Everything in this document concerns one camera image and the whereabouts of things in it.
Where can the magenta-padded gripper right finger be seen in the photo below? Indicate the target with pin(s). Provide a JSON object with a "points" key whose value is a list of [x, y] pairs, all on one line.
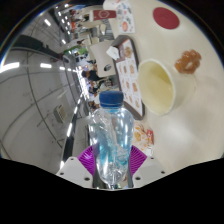
{"points": [[137, 160]]}

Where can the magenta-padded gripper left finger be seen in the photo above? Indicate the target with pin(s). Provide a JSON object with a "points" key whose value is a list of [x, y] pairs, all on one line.
{"points": [[86, 160]]}

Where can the clear blue-capped water bottle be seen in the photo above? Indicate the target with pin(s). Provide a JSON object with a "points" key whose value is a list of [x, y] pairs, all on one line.
{"points": [[111, 140]]}

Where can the ceiling air conditioner unit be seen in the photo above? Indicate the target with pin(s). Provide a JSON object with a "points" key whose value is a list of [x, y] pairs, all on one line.
{"points": [[60, 113]]}

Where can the person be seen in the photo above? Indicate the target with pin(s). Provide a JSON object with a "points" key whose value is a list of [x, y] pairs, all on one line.
{"points": [[90, 75]]}

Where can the dark food tray with liner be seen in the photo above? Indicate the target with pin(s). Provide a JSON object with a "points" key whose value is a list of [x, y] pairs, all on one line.
{"points": [[128, 71]]}

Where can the cream chair with round hole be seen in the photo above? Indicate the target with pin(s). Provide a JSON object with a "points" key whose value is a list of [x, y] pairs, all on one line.
{"points": [[100, 55]]}

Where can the white paper napkin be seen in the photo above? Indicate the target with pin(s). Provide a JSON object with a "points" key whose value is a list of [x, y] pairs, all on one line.
{"points": [[112, 52]]}

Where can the ceiling lights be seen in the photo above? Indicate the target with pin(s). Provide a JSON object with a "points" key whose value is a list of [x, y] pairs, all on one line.
{"points": [[10, 66]]}

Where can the printed sticker sheet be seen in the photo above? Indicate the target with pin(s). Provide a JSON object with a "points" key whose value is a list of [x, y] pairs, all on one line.
{"points": [[125, 18]]}

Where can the flat round red coaster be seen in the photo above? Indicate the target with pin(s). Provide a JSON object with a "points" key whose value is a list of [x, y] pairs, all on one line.
{"points": [[166, 18]]}

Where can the red paper cup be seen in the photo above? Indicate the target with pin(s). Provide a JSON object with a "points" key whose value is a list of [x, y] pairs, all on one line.
{"points": [[103, 14]]}

